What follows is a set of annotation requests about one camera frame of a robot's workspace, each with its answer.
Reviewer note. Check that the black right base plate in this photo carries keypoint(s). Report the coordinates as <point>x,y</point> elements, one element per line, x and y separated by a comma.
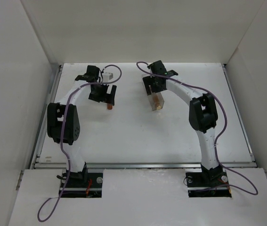
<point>201,187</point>

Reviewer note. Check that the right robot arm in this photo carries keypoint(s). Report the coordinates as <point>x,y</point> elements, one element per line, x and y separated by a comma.
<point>202,117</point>

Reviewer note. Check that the front aluminium rail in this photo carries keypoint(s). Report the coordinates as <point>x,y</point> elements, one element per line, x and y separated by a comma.
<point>142,165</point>

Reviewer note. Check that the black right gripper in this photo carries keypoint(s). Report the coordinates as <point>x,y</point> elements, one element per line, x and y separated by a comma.
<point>154,83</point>

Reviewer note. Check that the light engraved wood block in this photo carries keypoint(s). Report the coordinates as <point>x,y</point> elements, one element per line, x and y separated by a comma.
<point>156,104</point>

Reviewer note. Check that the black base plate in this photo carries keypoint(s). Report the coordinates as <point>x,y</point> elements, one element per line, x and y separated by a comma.
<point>201,187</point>
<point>88,186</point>

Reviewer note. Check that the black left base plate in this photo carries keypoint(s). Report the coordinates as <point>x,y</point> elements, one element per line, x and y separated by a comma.
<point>88,186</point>

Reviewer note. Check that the aluminium table edge rail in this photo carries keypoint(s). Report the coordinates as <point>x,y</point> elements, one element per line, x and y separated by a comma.
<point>238,110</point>

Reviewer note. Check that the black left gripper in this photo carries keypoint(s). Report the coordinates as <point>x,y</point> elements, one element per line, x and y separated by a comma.
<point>103,93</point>

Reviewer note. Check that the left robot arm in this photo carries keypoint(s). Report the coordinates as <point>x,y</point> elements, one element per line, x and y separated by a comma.
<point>63,125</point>

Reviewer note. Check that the orange wood cylinder block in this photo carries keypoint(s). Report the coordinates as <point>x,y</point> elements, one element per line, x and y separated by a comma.
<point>109,106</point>

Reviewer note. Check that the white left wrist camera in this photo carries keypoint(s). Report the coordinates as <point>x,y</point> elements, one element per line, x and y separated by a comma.
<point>107,77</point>

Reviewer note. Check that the clear plastic box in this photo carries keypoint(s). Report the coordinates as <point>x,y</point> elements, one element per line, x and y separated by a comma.
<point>149,95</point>

